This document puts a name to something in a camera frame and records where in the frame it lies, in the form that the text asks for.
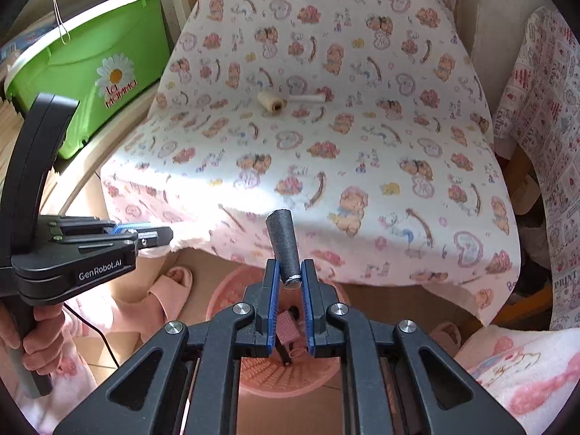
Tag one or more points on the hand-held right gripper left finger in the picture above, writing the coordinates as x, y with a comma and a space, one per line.
272, 312

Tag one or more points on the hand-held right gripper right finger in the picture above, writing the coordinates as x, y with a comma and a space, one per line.
309, 312

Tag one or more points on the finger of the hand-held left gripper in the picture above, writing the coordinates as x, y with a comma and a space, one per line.
154, 235

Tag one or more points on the pink checked box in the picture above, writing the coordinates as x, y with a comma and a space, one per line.
287, 326

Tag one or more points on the pink plastic basket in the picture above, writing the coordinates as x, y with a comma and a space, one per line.
226, 294

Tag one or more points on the dark grey cone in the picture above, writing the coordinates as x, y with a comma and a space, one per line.
282, 244

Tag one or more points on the person's left hand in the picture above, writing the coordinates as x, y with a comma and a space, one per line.
43, 340

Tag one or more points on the pink slipper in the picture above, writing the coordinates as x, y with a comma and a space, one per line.
446, 335
174, 287

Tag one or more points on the light wooden furniture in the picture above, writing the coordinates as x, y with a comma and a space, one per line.
90, 163

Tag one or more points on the person's left pajama leg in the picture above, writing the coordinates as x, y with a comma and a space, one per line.
72, 371

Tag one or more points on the person's pajama leg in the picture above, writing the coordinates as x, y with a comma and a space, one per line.
521, 371
72, 371

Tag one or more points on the cream thread spool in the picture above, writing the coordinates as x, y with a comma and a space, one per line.
272, 102

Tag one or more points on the bear print table cloth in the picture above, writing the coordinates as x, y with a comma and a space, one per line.
362, 122

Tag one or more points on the green plastic tub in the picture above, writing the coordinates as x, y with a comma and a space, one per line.
90, 45

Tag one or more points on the person's right pajama leg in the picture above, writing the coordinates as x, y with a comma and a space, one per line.
521, 371

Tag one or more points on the pink printed chair cover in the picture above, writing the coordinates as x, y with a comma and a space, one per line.
543, 122

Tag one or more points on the white cushion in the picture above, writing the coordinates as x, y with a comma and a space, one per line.
498, 18

